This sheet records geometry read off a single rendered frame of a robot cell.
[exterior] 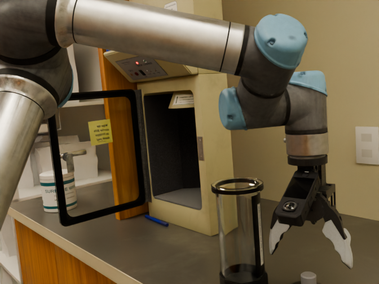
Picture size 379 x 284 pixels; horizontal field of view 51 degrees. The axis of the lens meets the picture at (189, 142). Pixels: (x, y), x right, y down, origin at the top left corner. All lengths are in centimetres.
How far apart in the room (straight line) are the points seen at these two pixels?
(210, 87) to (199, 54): 57
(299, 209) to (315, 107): 18
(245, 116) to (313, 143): 13
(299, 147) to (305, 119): 5
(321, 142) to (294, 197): 11
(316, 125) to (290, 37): 21
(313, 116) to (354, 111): 61
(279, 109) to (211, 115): 47
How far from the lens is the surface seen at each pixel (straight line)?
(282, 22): 59
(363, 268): 100
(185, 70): 110
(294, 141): 73
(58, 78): 71
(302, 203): 69
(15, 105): 66
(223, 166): 118
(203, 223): 120
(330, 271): 98
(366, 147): 131
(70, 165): 123
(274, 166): 152
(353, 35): 132
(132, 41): 59
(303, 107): 71
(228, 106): 66
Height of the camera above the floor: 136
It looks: 7 degrees down
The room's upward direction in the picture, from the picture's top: 5 degrees counter-clockwise
